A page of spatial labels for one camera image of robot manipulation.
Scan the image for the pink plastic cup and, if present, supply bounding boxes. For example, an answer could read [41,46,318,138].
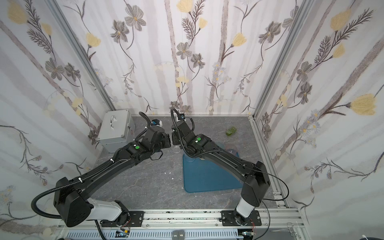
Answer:
[225,145,238,155]

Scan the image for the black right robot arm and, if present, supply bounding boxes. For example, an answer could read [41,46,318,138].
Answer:
[172,120,271,220]

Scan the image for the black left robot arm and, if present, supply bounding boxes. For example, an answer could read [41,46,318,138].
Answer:
[54,126,171,227]

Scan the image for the teal plastic tray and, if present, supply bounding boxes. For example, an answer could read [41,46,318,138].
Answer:
[183,155,243,193]

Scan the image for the clear small round cup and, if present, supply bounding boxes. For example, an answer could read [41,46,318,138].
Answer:
[172,146,182,154]

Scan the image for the silver aluminium case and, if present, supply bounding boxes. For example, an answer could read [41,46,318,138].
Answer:
[97,110,135,153]

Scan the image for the small green block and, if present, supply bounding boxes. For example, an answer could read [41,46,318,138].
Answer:
[226,127,237,136]

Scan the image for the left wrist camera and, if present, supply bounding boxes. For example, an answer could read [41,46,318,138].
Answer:
[152,119,163,127]

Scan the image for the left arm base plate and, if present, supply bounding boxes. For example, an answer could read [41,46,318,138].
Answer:
[100,211,145,228]

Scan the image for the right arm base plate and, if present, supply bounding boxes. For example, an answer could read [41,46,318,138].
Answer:
[220,210,262,227]

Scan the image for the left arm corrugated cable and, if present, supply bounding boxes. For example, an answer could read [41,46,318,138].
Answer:
[30,111,154,240]

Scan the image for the aluminium mounting rail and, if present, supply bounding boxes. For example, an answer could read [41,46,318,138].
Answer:
[54,208,310,240]

